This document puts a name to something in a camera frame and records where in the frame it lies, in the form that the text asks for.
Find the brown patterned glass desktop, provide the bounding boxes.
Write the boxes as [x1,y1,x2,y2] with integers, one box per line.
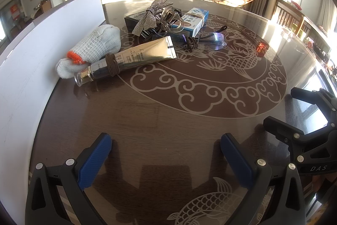
[29,0,337,225]

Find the blue medicine box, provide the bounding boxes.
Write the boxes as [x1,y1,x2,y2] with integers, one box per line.
[171,7,209,38]

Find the white knitted glove orange cuff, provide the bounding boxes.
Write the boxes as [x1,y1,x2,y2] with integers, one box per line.
[56,25,122,79]

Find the small black box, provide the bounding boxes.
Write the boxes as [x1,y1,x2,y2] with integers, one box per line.
[124,9,183,31]

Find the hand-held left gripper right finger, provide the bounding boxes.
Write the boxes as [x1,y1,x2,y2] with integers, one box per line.
[221,133,307,225]

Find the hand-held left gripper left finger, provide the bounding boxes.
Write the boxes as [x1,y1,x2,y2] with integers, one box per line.
[25,132,112,225]

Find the red door poster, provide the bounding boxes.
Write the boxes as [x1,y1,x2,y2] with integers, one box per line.
[10,4,20,20]

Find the rhinestone bow hair claw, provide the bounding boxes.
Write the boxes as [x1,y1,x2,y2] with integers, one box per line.
[132,0,185,36]

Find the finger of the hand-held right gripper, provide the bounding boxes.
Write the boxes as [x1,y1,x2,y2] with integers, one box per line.
[290,86,337,125]
[263,116,330,153]

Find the gold cosmetic tube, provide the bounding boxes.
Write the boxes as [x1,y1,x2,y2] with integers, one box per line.
[74,37,176,87]

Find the white cardboard box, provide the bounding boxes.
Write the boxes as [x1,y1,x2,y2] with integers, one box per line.
[0,0,107,215]

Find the clear eyeglasses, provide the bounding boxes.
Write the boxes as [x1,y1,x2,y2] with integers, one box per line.
[153,25,228,51]

